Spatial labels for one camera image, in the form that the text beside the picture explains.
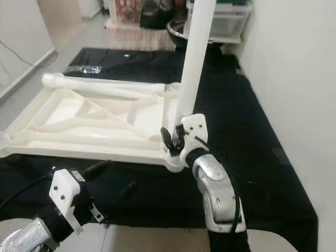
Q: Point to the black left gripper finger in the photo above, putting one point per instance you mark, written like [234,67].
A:
[123,191]
[97,167]

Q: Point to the white plastic children table top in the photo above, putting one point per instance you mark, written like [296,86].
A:
[100,142]

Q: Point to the black wok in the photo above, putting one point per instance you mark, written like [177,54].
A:
[176,37]

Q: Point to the clear plastic wrapper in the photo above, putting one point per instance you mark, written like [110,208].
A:
[84,70]

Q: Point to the beige cloth covered bench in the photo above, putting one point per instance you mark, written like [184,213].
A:
[136,38]

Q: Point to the clear plastic container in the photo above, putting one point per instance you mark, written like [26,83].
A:
[231,23]

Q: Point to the black bag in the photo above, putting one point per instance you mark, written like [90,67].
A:
[157,13]

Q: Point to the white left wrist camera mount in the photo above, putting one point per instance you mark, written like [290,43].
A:
[65,194]

